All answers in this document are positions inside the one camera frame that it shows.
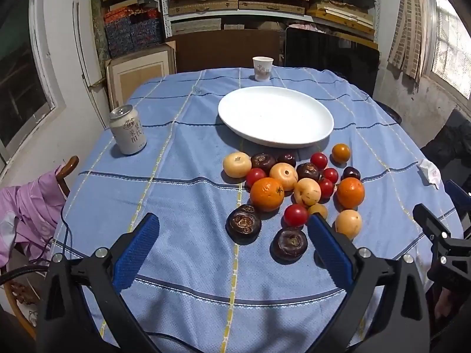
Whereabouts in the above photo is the black flat screen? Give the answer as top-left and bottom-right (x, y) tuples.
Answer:
(284, 26), (381, 100)

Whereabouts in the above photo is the pink garment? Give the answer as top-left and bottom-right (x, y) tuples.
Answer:
(0, 165), (70, 265)

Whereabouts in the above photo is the brown board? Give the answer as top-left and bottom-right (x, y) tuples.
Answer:
(165, 29), (282, 73)

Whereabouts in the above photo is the orange cherry tomato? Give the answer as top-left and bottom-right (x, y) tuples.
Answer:
(332, 143), (351, 163)

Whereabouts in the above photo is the stack of blue patterned boxes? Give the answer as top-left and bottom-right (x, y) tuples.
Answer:
(104, 7), (164, 58)

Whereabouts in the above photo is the white oval plate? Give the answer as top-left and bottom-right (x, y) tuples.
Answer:
(218, 86), (335, 149)

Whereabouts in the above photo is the beige checked curtain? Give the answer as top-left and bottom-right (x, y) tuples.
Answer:
(388, 0), (431, 83)

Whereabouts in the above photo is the wooden chair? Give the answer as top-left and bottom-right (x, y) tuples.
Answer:
(55, 155), (79, 196)

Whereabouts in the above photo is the white door panel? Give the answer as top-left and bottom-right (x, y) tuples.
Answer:
(72, 0), (111, 126)

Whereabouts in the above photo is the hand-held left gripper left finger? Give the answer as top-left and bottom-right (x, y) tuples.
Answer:
(37, 212), (164, 353)

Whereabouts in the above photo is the orange mandarin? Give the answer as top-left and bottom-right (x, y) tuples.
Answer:
(250, 177), (285, 212)
(336, 177), (366, 209)

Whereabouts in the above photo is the beige framed picture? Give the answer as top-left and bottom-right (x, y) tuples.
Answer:
(105, 40), (177, 109)

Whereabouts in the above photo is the white paper cup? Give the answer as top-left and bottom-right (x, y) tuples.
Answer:
(252, 56), (273, 82)

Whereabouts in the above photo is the small yellow round fruit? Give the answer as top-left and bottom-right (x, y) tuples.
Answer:
(308, 203), (328, 221)

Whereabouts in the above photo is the dark brown water chestnut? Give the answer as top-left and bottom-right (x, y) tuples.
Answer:
(271, 227), (309, 262)
(225, 204), (262, 244)
(251, 153), (276, 173)
(296, 162), (321, 182)

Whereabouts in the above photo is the large beige round fruit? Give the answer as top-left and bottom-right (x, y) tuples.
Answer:
(223, 152), (253, 178)

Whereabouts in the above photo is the white drink can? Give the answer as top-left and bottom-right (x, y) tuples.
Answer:
(108, 104), (147, 155)

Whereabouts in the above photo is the person's right hand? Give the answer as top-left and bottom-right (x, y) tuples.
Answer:
(434, 287), (460, 320)

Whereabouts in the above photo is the crumpled white tissue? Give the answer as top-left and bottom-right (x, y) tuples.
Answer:
(417, 158), (441, 190)

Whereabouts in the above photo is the bright barred window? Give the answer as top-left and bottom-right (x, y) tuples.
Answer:
(430, 0), (471, 100)

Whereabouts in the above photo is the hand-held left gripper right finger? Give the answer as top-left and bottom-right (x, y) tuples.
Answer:
(308, 213), (431, 353)

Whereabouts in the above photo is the blue checked tablecloth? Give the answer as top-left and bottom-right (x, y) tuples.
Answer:
(49, 67), (464, 353)

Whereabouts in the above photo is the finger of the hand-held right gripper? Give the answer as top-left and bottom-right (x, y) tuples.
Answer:
(412, 203), (451, 243)
(444, 179), (471, 225)

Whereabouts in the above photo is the dark white-framed window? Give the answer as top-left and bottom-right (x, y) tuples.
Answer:
(0, 0), (67, 162)

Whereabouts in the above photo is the black cable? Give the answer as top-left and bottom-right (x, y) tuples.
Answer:
(0, 191), (74, 287)

